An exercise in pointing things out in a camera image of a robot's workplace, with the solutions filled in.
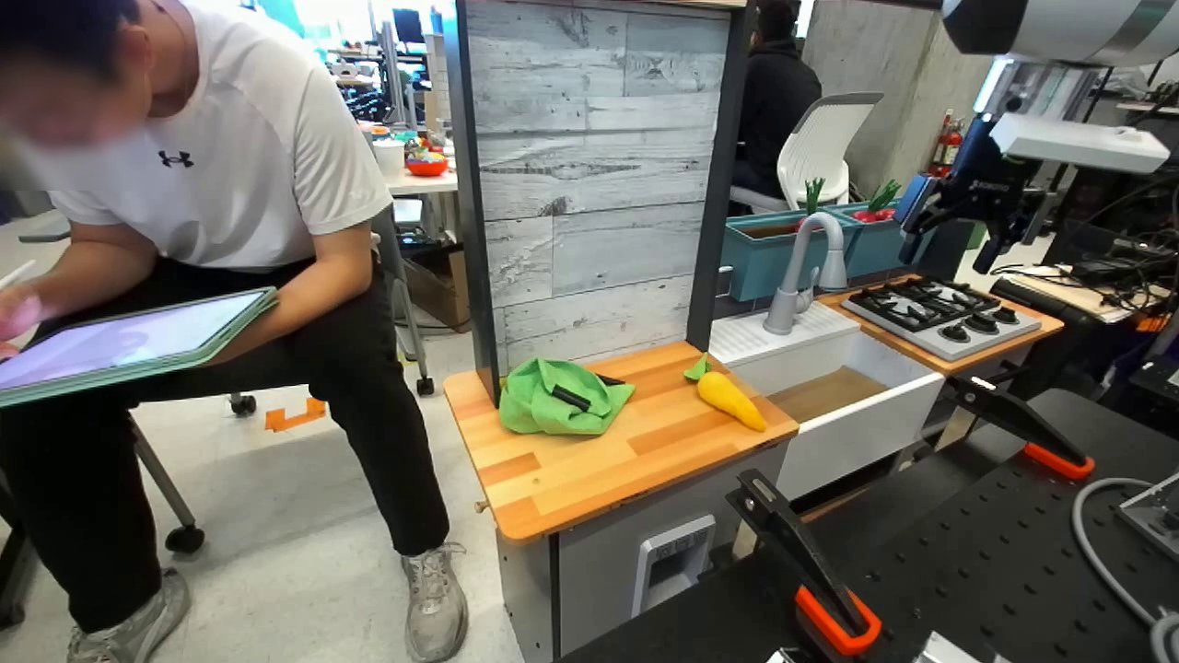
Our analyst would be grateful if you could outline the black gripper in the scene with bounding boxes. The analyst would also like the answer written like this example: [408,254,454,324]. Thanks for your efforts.
[904,168,1070,276]

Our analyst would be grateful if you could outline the grey toy tap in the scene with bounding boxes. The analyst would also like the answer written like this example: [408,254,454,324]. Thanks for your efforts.
[764,210,850,340]

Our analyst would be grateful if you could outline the red fire extinguisher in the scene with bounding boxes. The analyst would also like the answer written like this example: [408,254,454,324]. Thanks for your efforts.
[924,106,968,181]

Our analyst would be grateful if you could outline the red toy vegetable green leaves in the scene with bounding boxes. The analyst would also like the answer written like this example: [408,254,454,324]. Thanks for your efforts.
[857,181,906,227]

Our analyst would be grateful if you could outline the long teal planter box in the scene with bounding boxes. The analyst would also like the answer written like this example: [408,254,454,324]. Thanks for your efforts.
[844,199,918,282]

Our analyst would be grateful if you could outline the toy gas stove top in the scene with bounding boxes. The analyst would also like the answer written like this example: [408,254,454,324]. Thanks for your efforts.
[844,271,1043,363]

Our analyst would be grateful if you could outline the white chair shell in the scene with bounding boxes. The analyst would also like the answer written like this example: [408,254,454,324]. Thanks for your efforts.
[775,91,886,210]

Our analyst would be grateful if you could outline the wooden stove counter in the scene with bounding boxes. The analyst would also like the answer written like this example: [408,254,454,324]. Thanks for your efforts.
[818,269,1070,381]

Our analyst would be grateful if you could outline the small teal planter box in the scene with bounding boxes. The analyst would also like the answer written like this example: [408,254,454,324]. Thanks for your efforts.
[718,205,857,309]

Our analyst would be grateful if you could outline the person in black top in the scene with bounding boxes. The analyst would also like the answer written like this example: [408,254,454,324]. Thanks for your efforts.
[732,0,826,205]

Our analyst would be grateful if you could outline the black orange bar clamp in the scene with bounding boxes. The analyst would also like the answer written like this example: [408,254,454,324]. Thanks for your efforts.
[728,468,888,663]
[952,371,1103,487]

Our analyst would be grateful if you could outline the white toy sink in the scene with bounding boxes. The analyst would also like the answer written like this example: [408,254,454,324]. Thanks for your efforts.
[708,301,952,505]

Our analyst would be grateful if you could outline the yellow toy carrot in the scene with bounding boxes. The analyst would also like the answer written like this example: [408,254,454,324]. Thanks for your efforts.
[681,354,769,435]

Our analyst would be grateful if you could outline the grey wood backsplash panel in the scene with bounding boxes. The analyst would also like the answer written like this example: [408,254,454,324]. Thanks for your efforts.
[454,0,753,400]

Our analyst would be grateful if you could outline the green cloth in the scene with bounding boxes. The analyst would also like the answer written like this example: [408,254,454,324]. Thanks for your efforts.
[494,354,639,442]

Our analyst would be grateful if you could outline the wooden butcher block counter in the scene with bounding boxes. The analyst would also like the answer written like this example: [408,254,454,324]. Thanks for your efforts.
[438,340,804,545]

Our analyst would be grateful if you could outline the grey cabinet with drawer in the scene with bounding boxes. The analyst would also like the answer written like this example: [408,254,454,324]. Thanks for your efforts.
[494,438,789,663]

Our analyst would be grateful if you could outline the red bowl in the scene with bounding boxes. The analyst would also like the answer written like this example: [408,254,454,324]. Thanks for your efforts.
[403,146,454,181]

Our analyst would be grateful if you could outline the person with tablet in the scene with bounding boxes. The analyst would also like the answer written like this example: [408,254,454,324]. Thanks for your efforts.
[0,0,472,663]

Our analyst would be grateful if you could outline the black office stool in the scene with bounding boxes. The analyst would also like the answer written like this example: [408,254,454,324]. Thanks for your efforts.
[0,387,261,629]

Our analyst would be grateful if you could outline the tablet in green case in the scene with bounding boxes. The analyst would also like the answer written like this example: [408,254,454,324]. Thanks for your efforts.
[0,282,285,414]

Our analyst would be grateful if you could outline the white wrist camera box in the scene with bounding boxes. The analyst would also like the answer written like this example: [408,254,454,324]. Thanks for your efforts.
[988,112,1172,178]

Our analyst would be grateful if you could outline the grey cable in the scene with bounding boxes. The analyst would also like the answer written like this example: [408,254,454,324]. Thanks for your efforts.
[1070,475,1179,663]

